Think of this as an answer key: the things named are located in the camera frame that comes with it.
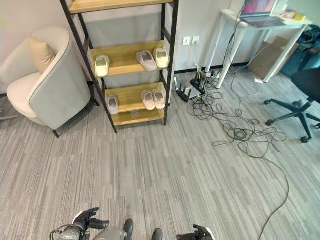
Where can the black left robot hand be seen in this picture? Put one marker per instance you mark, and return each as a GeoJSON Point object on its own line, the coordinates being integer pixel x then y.
{"type": "Point", "coordinates": [88, 220]}

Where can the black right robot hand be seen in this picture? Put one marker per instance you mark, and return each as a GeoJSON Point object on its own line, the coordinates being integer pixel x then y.
{"type": "Point", "coordinates": [197, 233]}

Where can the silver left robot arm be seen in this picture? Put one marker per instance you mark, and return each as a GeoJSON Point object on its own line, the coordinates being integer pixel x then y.
{"type": "Point", "coordinates": [67, 233]}

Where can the black-framed wooden shoe rack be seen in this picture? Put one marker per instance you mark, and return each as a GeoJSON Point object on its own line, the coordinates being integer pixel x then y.
{"type": "Point", "coordinates": [125, 60]}

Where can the silver robot leg with dark foot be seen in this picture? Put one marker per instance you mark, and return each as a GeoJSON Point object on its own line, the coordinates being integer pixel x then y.
{"type": "Point", "coordinates": [157, 234]}
{"type": "Point", "coordinates": [117, 232]}

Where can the pale pink slipper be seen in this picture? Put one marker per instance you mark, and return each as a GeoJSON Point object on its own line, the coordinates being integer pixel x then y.
{"type": "Point", "coordinates": [159, 99]}
{"type": "Point", "coordinates": [146, 60]}
{"type": "Point", "coordinates": [112, 104]}
{"type": "Point", "coordinates": [148, 100]}

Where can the beige grey armchair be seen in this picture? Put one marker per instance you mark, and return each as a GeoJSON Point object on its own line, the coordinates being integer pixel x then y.
{"type": "Point", "coordinates": [42, 85]}

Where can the black wifi router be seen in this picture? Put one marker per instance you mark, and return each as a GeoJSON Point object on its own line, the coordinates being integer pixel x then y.
{"type": "Point", "coordinates": [184, 91]}

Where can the cream yellow slipper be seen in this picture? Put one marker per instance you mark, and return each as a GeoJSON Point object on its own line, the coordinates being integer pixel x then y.
{"type": "Point", "coordinates": [161, 58]}
{"type": "Point", "coordinates": [102, 65]}

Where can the white power strip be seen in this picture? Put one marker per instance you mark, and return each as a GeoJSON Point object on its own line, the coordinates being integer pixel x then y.
{"type": "Point", "coordinates": [212, 74]}

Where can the black office chair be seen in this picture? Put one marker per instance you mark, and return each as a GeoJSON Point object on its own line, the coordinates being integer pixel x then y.
{"type": "Point", "coordinates": [300, 100]}

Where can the beige cushion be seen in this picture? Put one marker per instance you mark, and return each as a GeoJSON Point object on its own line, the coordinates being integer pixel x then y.
{"type": "Point", "coordinates": [41, 53]}

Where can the brown cardboard box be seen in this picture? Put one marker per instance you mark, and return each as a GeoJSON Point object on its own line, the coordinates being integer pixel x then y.
{"type": "Point", "coordinates": [271, 57]}

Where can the white table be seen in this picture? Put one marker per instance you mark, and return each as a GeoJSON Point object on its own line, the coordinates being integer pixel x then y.
{"type": "Point", "coordinates": [250, 32]}

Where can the open laptop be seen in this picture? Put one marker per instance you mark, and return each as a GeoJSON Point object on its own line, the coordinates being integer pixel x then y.
{"type": "Point", "coordinates": [260, 15]}

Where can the yellow item on table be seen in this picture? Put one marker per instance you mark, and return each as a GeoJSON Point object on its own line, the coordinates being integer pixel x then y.
{"type": "Point", "coordinates": [299, 17]}

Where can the white wall socket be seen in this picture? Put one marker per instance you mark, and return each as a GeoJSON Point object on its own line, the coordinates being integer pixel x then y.
{"type": "Point", "coordinates": [186, 41]}
{"type": "Point", "coordinates": [195, 40]}

